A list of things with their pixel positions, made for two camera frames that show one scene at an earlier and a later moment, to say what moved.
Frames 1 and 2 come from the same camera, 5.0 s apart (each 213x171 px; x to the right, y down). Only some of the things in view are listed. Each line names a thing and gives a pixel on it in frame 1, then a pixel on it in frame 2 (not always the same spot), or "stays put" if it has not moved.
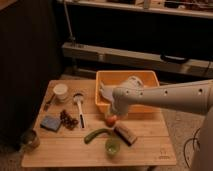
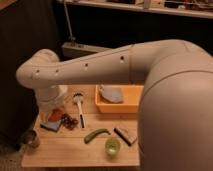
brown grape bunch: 67,121 stays put
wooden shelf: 169,10 stays put
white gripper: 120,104 → 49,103
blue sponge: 51,122 stays put
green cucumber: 95,133 stays put
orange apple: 111,121 → 55,115
